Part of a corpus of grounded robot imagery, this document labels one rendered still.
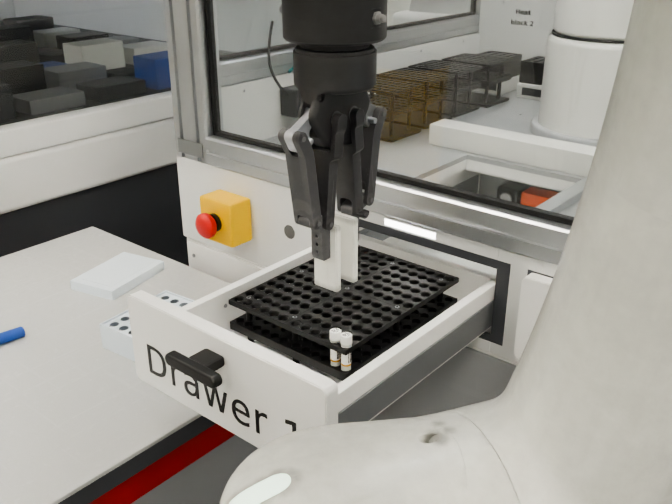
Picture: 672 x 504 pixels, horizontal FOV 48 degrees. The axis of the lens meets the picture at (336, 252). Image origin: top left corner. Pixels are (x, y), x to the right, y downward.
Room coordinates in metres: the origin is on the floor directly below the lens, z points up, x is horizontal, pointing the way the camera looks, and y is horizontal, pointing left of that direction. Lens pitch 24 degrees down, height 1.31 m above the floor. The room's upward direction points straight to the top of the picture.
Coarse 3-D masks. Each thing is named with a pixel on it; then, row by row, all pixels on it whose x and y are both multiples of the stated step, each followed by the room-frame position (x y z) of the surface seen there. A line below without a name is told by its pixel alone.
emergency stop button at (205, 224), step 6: (198, 216) 1.07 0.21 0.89; (204, 216) 1.06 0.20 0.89; (210, 216) 1.06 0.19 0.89; (198, 222) 1.06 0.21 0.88; (204, 222) 1.06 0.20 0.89; (210, 222) 1.05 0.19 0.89; (198, 228) 1.06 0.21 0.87; (204, 228) 1.06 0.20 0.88; (210, 228) 1.05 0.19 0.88; (216, 228) 1.06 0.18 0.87; (204, 234) 1.06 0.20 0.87; (210, 234) 1.05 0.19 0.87
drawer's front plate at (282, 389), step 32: (160, 320) 0.70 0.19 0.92; (192, 320) 0.68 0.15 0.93; (160, 352) 0.71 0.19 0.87; (192, 352) 0.67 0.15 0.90; (224, 352) 0.64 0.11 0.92; (256, 352) 0.62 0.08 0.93; (160, 384) 0.71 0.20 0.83; (224, 384) 0.64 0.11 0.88; (256, 384) 0.61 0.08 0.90; (288, 384) 0.58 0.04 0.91; (320, 384) 0.56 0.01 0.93; (224, 416) 0.64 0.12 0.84; (288, 416) 0.58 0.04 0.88; (320, 416) 0.56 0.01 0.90
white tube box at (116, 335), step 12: (168, 300) 0.97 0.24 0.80; (180, 300) 0.97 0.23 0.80; (192, 300) 0.97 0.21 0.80; (108, 324) 0.90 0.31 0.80; (120, 324) 0.90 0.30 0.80; (108, 336) 0.89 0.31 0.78; (120, 336) 0.88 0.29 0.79; (108, 348) 0.89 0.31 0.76; (120, 348) 0.88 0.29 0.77; (132, 348) 0.86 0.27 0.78; (132, 360) 0.87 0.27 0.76
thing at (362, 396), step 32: (416, 256) 0.92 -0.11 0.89; (224, 288) 0.82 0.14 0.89; (480, 288) 0.82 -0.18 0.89; (224, 320) 0.81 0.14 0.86; (448, 320) 0.75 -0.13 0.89; (480, 320) 0.80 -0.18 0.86; (384, 352) 0.67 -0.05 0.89; (416, 352) 0.70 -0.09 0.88; (448, 352) 0.75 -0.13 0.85; (352, 384) 0.61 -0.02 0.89; (384, 384) 0.65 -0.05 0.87; (416, 384) 0.70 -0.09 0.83; (352, 416) 0.61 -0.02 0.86
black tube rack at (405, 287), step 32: (384, 256) 0.90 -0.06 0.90; (256, 288) 0.81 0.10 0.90; (288, 288) 0.81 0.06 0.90; (320, 288) 0.81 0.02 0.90; (352, 288) 0.81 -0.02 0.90; (384, 288) 0.81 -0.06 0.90; (416, 288) 0.81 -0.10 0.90; (448, 288) 0.82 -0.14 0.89; (256, 320) 0.78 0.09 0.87; (288, 320) 0.73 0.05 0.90; (320, 320) 0.73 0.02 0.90; (352, 320) 0.73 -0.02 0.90; (384, 320) 0.74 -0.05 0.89; (416, 320) 0.78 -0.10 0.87; (288, 352) 0.72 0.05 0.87; (320, 352) 0.71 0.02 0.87; (352, 352) 0.71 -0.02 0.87
